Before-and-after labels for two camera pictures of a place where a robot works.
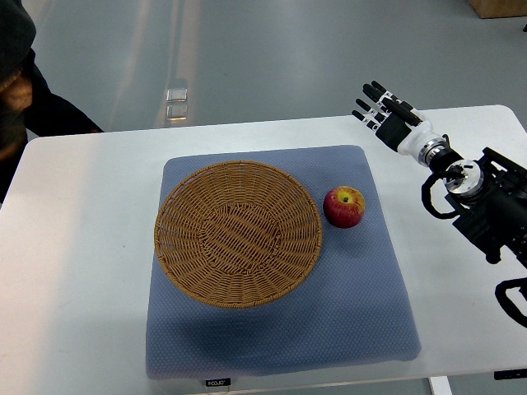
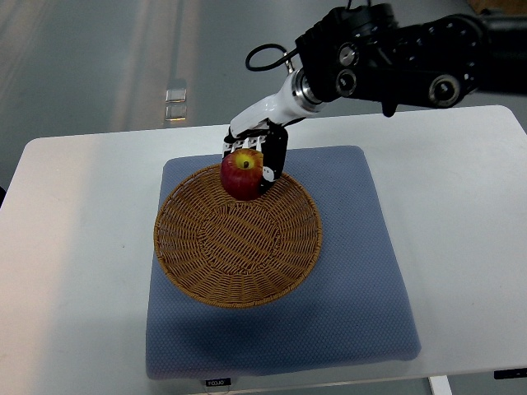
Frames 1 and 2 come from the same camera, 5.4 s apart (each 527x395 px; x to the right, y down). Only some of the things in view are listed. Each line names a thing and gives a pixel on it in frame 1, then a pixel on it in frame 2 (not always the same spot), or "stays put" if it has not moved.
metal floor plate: [176, 104] stays put
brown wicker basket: [239, 234] stays put
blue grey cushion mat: [352, 308] stays put
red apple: [344, 206] -> [241, 174]
